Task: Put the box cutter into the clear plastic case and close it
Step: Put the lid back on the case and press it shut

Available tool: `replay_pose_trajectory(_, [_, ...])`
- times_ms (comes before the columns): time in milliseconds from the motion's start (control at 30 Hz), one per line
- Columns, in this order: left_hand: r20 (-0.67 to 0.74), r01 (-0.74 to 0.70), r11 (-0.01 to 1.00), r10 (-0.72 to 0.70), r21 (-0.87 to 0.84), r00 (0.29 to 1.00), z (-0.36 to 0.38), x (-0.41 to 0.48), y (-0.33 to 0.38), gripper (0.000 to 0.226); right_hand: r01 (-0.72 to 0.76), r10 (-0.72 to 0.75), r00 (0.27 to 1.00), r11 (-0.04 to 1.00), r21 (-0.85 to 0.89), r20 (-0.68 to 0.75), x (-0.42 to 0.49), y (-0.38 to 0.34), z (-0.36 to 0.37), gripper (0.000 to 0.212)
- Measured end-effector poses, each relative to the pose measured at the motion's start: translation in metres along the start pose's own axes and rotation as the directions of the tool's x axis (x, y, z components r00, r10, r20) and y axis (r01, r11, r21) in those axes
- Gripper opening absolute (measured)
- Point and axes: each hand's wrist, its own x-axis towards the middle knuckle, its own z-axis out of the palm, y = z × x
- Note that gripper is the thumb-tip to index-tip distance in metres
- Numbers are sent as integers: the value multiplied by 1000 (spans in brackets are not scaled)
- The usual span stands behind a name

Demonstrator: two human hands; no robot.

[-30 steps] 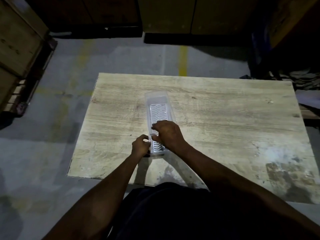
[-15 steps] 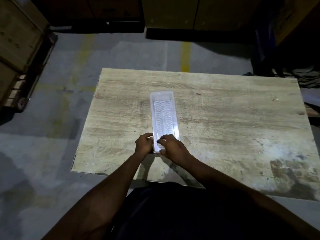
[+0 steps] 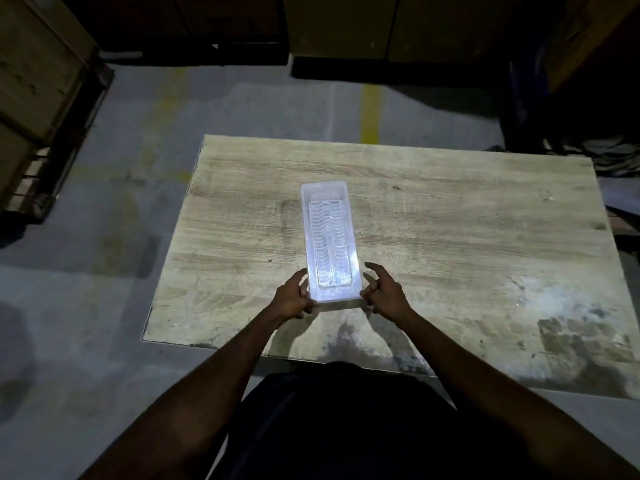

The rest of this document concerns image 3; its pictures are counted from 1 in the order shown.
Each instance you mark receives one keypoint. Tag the dark wooden crate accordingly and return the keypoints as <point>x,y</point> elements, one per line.
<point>175,24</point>

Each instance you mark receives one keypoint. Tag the clear plastic ribbed tray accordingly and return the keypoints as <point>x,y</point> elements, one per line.
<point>331,229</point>

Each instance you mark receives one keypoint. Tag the dark wooden pallet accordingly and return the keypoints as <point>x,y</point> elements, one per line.
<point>65,159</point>

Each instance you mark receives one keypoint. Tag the person's right thumb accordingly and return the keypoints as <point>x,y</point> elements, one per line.
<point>367,286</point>

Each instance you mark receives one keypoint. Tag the person's left forearm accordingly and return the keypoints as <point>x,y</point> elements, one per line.
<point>200,394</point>

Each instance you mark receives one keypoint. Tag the person's dark shirt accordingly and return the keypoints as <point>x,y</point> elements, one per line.
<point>350,424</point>

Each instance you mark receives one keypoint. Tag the slanted wooden board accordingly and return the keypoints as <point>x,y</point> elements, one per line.
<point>580,34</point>

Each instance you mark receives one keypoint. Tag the person's right forearm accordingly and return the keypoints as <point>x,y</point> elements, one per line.
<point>500,394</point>

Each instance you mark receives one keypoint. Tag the person's left thumb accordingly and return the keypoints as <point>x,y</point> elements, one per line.
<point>307,295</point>

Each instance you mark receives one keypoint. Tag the person's right hand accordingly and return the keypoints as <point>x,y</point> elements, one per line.
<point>389,297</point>

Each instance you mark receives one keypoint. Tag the person's left hand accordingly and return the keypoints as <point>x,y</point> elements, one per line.
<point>289,299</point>

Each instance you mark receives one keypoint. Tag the crumpled grey cloth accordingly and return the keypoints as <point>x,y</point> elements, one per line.
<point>607,154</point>

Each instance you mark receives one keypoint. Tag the light wooden crate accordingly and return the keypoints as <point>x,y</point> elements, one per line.
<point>35,69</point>

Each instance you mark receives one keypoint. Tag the large plywood crate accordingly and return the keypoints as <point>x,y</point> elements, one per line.
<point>400,29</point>

